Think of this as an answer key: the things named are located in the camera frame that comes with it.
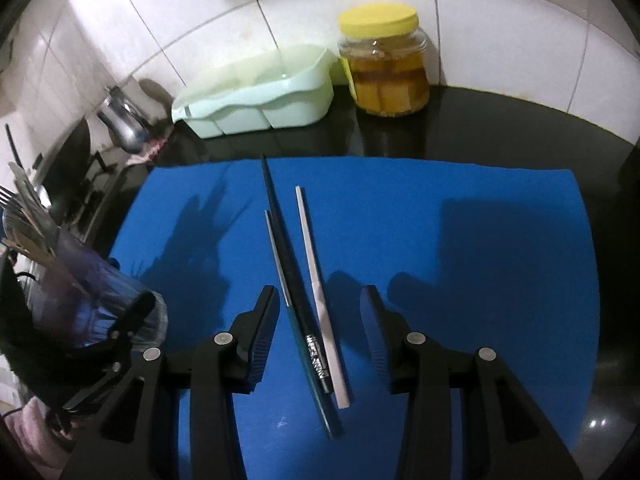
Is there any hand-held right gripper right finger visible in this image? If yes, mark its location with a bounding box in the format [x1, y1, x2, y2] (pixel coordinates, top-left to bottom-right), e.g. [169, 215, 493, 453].
[360, 285, 583, 480]

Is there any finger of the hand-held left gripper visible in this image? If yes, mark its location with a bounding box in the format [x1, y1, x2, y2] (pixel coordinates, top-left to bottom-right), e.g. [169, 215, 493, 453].
[61, 291, 157, 412]

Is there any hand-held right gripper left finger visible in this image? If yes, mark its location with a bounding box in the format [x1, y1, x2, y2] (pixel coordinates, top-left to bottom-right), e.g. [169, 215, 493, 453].
[60, 285, 281, 480]

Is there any purple rimmed glass cup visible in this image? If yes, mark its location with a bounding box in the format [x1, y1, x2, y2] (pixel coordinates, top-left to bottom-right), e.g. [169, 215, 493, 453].
[0, 225, 169, 361]

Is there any black printed chopstick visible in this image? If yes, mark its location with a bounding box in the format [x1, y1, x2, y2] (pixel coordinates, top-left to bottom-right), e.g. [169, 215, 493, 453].
[261, 155, 335, 395]

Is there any silver teal chopstick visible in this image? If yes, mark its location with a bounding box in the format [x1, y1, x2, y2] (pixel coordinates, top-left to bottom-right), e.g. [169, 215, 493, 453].
[264, 210, 345, 439]

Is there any whitish silver chopstick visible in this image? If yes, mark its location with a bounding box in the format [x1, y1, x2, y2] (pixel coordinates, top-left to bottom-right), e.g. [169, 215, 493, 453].
[294, 186, 353, 409]

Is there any plain black chopstick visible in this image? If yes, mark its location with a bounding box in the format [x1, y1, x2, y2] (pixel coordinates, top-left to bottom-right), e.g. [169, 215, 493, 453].
[4, 124, 25, 167]

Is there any blue mat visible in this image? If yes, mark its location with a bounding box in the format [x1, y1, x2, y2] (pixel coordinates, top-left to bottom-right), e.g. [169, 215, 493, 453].
[107, 157, 601, 480]

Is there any gas stove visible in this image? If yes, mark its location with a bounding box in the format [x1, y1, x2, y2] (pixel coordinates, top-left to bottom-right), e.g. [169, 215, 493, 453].
[30, 150, 131, 246]

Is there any pink white cloth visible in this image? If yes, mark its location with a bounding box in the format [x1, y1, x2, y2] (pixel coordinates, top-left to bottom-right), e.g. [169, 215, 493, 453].
[124, 132, 173, 167]

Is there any steel pitcher with lid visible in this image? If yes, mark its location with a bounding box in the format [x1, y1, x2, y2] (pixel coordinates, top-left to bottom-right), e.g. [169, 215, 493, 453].
[96, 85, 151, 153]

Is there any pale green divided tray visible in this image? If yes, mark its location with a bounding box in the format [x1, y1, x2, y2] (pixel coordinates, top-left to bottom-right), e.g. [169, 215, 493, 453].
[171, 45, 335, 139]

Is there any yellow lid glass jar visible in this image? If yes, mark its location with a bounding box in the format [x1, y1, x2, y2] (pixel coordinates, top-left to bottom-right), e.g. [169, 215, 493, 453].
[337, 4, 431, 118]

